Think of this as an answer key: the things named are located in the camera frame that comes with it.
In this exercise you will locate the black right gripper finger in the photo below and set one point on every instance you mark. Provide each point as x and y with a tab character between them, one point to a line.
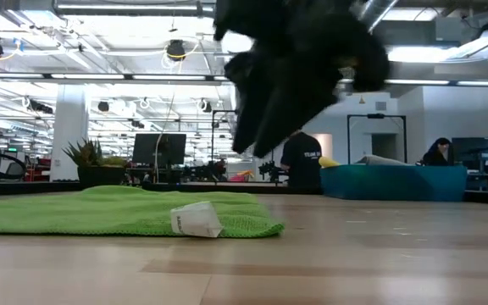
252	110
295	114

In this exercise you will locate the yellow microfiber towel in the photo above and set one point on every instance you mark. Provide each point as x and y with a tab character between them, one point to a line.
328	162

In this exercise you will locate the grey microfiber towel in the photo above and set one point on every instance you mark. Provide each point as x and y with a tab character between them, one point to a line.
379	160

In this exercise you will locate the green microfiber towel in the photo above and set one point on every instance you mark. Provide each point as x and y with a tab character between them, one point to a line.
100	212

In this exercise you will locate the black background robot arm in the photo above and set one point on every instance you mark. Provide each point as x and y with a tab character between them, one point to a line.
271	171

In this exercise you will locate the white door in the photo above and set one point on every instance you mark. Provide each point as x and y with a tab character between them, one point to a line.
326	144

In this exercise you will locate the pink and yellow object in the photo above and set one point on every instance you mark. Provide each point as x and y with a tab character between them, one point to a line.
244	175

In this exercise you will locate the black computer monitor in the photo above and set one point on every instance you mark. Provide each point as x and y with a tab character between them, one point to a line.
159	148

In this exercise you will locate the blue plastic bin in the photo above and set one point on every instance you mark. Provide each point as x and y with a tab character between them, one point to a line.
396	182

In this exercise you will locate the long ceiling light bar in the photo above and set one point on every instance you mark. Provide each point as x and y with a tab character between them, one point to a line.
100	76

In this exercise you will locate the potted succulent plant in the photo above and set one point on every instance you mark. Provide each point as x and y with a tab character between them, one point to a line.
95	173

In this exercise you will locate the white pillar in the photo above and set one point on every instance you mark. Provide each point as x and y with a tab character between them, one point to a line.
69	140

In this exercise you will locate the black equipment rack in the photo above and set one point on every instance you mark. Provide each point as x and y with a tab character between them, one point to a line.
481	165

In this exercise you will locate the black metal stand frame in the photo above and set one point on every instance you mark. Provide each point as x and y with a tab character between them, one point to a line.
375	115
213	135

